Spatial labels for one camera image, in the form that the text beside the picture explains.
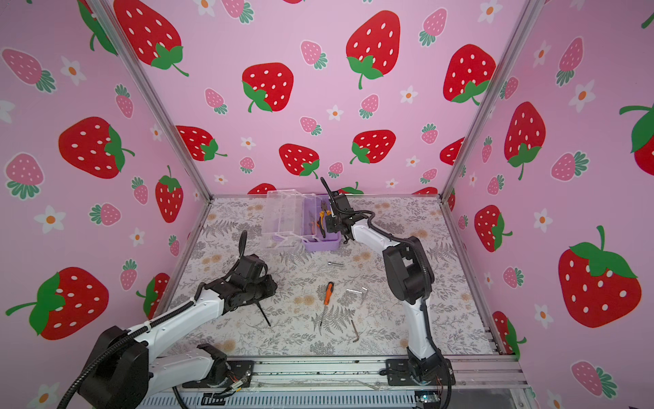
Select yellow black cutting pliers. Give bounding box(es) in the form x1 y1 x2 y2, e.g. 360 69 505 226
317 201 330 239

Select purple plastic tool box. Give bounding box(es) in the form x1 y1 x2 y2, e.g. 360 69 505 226
262 190 342 252

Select orange black small screwdriver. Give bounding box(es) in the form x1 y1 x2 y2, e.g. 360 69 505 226
318 281 335 328

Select orange needle nose pliers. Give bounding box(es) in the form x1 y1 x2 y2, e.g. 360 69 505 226
308 216 320 241

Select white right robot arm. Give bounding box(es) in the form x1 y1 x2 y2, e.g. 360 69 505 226
325 190 444 378

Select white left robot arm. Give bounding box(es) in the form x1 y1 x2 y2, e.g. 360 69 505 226
78 254 278 408

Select small silver hex key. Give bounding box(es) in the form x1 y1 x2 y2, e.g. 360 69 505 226
346 287 368 304

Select dark long hex key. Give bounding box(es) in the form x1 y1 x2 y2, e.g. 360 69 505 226
350 320 360 343

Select wooden handle screwdriver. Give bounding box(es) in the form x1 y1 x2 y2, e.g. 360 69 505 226
255 302 272 327

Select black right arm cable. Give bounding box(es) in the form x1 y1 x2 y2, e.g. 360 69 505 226
319 176 456 409

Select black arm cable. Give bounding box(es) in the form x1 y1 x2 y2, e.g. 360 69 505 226
54 229 249 409
319 176 456 409

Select aluminium front frame rail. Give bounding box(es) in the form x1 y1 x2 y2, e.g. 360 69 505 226
138 355 539 408

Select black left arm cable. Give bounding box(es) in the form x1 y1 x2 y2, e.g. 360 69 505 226
54 229 249 409

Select aluminium corner post right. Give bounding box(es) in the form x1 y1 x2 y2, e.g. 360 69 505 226
440 0 545 204

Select aluminium corner post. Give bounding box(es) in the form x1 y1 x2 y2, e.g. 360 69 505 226
89 0 213 203
440 0 545 204

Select aluminium corner post left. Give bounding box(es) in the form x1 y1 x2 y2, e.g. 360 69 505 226
89 0 213 203

